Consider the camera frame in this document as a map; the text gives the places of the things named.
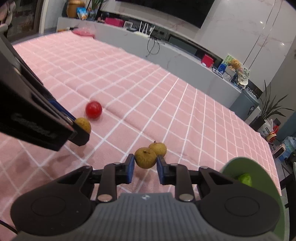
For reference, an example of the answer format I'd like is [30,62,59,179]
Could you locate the red cherry tomato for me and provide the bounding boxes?
[85,101,102,119]

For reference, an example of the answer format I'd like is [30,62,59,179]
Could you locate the yellow-green pear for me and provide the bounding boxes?
[235,173,252,187]

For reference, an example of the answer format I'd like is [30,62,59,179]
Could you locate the pink checkered tablecloth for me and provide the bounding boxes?
[1,31,279,212]

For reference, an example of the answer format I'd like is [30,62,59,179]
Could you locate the green colander bowl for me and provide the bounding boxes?
[220,157,285,240]

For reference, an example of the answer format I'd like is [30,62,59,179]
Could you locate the grey cylindrical trash bin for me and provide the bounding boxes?
[230,89,259,121]

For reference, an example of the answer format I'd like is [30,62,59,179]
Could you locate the golden gourd vase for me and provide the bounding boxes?
[66,0,85,18]

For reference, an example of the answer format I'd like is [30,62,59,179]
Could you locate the potted long-leaf plant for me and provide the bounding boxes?
[250,82,294,132]

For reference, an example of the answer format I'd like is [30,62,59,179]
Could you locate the blue water jug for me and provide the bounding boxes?
[282,137,296,159]

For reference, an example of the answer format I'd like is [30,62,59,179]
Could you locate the red box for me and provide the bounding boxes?
[201,54,214,68]

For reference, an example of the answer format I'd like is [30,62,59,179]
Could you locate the teddy bear gift box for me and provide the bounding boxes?
[218,54,250,89]

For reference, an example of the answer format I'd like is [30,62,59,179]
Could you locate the pink tissue box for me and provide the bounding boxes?
[105,17,125,28]

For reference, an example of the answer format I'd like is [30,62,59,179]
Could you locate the white wifi router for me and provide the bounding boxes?
[134,21,156,38]

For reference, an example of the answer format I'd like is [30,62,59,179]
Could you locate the black wall television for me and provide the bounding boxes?
[123,0,214,28]

